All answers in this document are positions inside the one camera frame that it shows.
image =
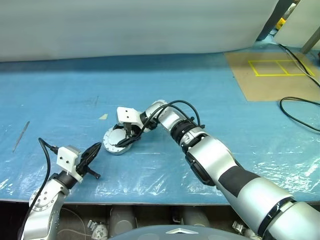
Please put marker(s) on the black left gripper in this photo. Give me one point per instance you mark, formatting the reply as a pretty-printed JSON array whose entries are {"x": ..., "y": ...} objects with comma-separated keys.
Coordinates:
[{"x": 81, "y": 167}]

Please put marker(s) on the white backdrop board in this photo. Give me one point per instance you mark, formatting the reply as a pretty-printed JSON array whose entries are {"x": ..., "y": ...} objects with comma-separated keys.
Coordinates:
[{"x": 125, "y": 25}]

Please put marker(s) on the slanted grey metal post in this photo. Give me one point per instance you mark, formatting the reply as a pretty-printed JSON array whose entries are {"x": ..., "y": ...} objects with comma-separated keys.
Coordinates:
[{"x": 268, "y": 25}]

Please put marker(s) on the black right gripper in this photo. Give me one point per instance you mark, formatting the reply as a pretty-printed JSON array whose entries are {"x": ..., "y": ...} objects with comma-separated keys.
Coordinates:
[{"x": 133, "y": 130}]

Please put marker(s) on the small yellow object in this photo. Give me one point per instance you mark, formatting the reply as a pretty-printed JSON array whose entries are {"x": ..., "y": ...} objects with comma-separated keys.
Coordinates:
[{"x": 280, "y": 23}]

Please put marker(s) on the grey robot torso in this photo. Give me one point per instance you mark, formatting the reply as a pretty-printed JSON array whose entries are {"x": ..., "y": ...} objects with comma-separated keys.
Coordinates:
[{"x": 150, "y": 233}]

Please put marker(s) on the silver round motor cover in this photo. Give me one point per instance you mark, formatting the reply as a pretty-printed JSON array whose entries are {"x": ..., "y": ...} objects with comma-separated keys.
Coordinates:
[{"x": 112, "y": 136}]

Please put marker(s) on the dark grey rounded cylinder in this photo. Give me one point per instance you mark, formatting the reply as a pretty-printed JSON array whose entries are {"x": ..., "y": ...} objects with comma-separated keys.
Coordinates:
[
  {"x": 195, "y": 216},
  {"x": 122, "y": 220}
]

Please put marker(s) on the short grey metal post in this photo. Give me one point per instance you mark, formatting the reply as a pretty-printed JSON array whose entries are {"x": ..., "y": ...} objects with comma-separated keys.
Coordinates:
[{"x": 311, "y": 41}]

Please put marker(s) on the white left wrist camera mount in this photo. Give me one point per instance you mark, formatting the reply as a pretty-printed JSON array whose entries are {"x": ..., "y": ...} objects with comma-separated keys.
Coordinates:
[{"x": 66, "y": 157}]

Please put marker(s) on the blue plastic table sheet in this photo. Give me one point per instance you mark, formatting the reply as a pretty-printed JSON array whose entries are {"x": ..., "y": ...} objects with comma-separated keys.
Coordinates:
[{"x": 150, "y": 180}]

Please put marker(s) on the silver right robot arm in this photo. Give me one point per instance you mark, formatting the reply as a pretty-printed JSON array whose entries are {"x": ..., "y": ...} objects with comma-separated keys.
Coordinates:
[{"x": 212, "y": 155}]

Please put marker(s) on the brown cardboard sheet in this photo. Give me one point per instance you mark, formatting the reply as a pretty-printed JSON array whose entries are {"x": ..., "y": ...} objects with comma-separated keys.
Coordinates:
[{"x": 260, "y": 87}]

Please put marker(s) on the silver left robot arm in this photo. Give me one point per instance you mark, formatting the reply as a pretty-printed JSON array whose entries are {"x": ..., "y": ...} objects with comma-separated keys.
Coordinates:
[{"x": 40, "y": 215}]

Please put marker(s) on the small beige tape piece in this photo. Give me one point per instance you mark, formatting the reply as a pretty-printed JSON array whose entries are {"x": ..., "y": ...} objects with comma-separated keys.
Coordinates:
[{"x": 103, "y": 117}]

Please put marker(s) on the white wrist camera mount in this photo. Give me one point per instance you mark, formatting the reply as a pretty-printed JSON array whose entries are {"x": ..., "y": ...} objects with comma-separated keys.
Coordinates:
[
  {"x": 66, "y": 157},
  {"x": 127, "y": 113}
]

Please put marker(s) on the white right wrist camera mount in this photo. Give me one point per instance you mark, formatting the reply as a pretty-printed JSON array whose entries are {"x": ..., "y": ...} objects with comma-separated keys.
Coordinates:
[{"x": 127, "y": 113}]

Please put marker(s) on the white panel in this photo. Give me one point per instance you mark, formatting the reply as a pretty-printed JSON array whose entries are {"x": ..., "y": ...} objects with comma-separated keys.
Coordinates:
[{"x": 297, "y": 30}]

